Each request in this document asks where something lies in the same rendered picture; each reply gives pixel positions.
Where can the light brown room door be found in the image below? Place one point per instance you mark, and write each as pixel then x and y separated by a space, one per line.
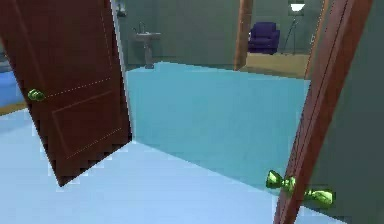
pixel 242 33

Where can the grey pedestal sink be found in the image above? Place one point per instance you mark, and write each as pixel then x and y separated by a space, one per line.
pixel 148 40

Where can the reddish brown room door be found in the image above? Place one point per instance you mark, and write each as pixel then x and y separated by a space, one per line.
pixel 73 66
pixel 320 110

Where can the green round door knob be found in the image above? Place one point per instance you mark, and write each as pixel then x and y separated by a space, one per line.
pixel 35 95

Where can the purple armchair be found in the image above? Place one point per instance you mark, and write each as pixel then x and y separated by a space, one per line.
pixel 264 37

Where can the white shade floor lamp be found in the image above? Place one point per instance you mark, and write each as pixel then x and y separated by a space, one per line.
pixel 295 16

